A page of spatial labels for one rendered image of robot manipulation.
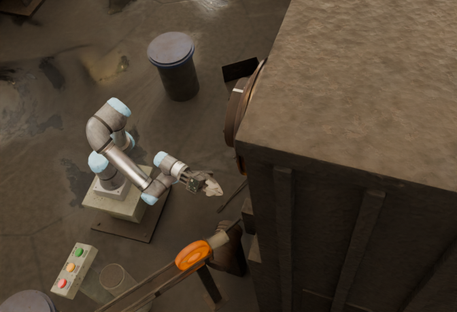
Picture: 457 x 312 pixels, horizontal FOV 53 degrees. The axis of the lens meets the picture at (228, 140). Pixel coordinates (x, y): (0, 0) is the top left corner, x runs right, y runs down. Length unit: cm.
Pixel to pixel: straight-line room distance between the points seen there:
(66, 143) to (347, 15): 257
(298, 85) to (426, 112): 27
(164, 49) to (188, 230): 119
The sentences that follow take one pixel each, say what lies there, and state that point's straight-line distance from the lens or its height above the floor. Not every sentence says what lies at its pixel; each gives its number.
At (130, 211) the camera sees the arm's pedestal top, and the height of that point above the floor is 30.
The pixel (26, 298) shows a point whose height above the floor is 43.
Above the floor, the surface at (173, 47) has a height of 43.
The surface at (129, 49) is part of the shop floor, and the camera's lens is 384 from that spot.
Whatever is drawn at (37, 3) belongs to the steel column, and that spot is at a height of 3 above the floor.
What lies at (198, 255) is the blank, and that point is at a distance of 201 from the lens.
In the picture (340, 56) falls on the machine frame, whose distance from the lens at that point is 109.
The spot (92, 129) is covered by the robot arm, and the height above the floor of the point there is 98.
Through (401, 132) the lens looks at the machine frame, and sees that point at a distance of 98.
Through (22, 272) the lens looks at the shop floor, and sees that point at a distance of 309.
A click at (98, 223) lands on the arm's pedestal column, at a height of 3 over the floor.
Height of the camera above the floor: 254
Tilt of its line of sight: 56 degrees down
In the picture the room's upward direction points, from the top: 12 degrees counter-clockwise
